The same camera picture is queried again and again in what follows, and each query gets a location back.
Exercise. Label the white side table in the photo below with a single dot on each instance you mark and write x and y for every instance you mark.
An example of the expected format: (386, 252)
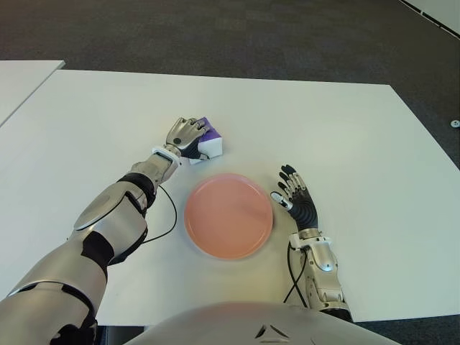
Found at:
(21, 82)

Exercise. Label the silver robot torso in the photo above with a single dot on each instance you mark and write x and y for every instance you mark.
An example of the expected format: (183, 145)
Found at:
(230, 323)

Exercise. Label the small white floor object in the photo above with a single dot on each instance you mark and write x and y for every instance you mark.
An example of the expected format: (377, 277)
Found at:
(456, 123)

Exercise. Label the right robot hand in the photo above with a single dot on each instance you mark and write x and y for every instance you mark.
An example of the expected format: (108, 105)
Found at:
(305, 210)

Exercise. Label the pink round plate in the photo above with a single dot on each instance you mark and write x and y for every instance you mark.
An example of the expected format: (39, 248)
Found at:
(230, 215)

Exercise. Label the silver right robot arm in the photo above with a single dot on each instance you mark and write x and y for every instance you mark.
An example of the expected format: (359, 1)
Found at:
(323, 251)

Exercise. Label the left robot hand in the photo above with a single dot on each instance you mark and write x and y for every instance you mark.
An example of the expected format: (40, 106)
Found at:
(181, 134)

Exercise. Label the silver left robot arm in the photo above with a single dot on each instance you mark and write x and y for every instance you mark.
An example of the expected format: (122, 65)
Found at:
(108, 212)

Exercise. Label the purple tissue paper pack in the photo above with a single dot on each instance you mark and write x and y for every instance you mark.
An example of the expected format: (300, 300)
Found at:
(213, 143)

